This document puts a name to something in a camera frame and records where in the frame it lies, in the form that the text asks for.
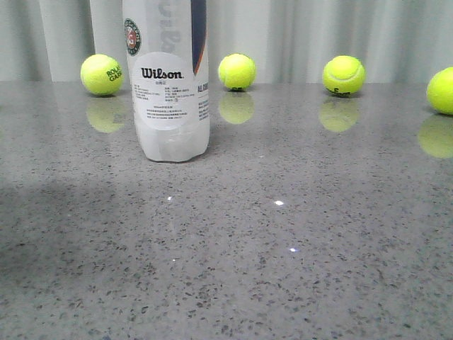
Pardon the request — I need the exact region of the white blue Wilson tennis can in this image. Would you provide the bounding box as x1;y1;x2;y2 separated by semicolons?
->
122;1;210;162

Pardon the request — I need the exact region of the centre yellow tennis ball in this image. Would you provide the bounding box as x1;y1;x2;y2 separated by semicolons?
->
218;53;256;91

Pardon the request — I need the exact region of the yellow tennis ball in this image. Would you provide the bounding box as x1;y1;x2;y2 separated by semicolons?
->
218;53;256;91
322;55;366;96

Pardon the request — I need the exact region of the tennis ball with black text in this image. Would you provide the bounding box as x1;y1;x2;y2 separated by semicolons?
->
80;54;124;96

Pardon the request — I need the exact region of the far right tennis ball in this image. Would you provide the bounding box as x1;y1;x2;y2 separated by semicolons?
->
426;67;453;115

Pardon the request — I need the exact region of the grey pleated curtain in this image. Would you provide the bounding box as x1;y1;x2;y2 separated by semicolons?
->
1;1;452;84

